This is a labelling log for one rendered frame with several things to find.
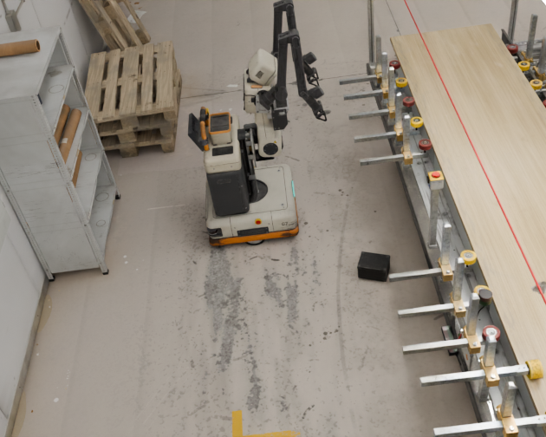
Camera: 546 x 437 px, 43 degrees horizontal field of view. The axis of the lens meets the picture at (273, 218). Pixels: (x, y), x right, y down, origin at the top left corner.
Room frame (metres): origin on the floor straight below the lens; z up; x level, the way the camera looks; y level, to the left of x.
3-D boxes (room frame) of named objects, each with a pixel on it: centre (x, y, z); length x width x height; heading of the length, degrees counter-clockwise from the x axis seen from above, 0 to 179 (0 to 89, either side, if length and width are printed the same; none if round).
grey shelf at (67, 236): (4.09, 1.47, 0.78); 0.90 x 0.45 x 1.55; 177
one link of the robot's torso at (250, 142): (4.04, -0.02, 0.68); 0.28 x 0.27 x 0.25; 177
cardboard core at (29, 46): (4.20, 1.47, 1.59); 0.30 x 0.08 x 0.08; 87
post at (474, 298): (1.97, -0.84, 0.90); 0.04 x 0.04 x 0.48; 87
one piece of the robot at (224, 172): (3.99, 0.24, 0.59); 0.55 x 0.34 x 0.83; 177
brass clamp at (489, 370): (1.70, -0.83, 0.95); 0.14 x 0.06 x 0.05; 177
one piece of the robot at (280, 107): (3.97, -0.15, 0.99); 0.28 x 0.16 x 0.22; 177
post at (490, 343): (1.72, -0.83, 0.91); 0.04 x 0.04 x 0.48; 87
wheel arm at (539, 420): (1.43, -0.76, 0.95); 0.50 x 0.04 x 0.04; 87
